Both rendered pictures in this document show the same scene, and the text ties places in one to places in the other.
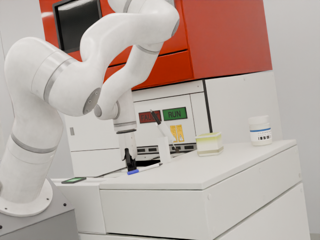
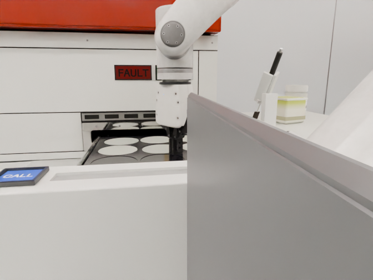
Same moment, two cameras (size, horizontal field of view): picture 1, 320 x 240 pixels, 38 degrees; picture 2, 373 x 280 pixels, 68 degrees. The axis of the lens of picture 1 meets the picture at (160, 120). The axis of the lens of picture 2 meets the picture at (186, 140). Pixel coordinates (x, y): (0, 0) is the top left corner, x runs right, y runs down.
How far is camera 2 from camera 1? 1.34 m
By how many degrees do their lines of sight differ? 47
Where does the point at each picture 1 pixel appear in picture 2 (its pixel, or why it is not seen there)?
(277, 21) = not seen: hidden behind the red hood
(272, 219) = not seen: hidden behind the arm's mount
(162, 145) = (273, 105)
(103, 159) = (35, 128)
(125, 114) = (190, 53)
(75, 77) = not seen: outside the picture
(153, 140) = (133, 104)
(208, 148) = (297, 114)
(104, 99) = (197, 15)
